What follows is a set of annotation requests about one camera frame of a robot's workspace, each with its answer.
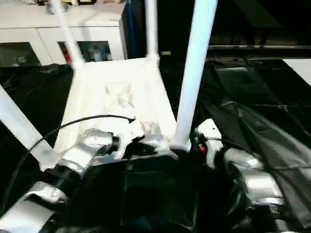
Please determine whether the white plastic table top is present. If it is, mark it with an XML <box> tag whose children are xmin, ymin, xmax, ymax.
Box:
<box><xmin>38</xmin><ymin>55</ymin><xmax>192</xmax><ymax>170</ymax></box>

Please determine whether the white plastic table leg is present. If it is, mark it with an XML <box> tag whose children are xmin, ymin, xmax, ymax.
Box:
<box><xmin>170</xmin><ymin>0</ymin><xmax>219</xmax><ymax>151</ymax></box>
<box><xmin>50</xmin><ymin>0</ymin><xmax>86</xmax><ymax>70</ymax></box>
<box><xmin>145</xmin><ymin>0</ymin><xmax>161</xmax><ymax>64</ymax></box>
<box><xmin>0</xmin><ymin>86</ymin><xmax>58</xmax><ymax>168</ymax></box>

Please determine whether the black plastic mat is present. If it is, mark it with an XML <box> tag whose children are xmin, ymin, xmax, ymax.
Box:
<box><xmin>0</xmin><ymin>57</ymin><xmax>311</xmax><ymax>233</ymax></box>

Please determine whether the long dark metal rod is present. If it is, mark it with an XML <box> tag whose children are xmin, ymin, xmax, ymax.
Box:
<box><xmin>207</xmin><ymin>45</ymin><xmax>311</xmax><ymax>51</ymax></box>

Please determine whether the red bottle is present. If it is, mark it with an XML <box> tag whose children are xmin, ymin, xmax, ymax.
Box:
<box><xmin>60</xmin><ymin>42</ymin><xmax>71</xmax><ymax>63</ymax></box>

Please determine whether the white flat board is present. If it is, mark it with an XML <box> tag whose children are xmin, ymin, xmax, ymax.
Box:
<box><xmin>281</xmin><ymin>59</ymin><xmax>311</xmax><ymax>87</ymax></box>

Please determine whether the white cabinet with glass doors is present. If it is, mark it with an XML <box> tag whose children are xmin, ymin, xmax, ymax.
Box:
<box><xmin>0</xmin><ymin>0</ymin><xmax>128</xmax><ymax>67</ymax></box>

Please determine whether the shiny silver ornament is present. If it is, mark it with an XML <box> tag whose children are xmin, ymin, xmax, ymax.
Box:
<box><xmin>45</xmin><ymin>1</ymin><xmax>71</xmax><ymax>15</ymax></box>

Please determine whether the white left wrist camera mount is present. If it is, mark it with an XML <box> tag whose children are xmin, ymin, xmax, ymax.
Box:
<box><xmin>111</xmin><ymin>118</ymin><xmax>146</xmax><ymax>160</ymax></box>

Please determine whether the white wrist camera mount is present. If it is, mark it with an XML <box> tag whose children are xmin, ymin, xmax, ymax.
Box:
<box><xmin>111</xmin><ymin>118</ymin><xmax>146</xmax><ymax>160</ymax></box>
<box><xmin>194</xmin><ymin>118</ymin><xmax>224</xmax><ymax>169</ymax></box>

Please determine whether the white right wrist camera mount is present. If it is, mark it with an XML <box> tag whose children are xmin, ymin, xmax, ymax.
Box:
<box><xmin>194</xmin><ymin>118</ymin><xmax>224</xmax><ymax>169</ymax></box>

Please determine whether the black left wrist camera cable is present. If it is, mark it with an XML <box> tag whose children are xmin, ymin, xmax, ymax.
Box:
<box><xmin>2</xmin><ymin>115</ymin><xmax>137</xmax><ymax>207</ymax></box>

